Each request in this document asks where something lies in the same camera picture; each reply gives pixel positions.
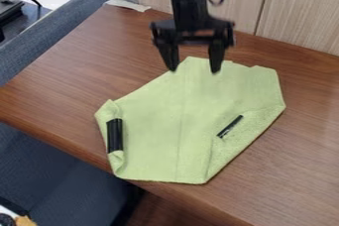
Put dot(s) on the green cloth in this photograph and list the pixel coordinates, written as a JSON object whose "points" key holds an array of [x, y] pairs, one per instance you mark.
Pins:
{"points": [[194, 124]]}

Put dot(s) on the black device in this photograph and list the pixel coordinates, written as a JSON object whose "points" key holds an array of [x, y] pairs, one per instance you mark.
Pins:
{"points": [[9, 10]]}

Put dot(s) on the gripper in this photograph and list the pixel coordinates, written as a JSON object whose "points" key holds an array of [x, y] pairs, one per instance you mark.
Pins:
{"points": [[190, 22]]}

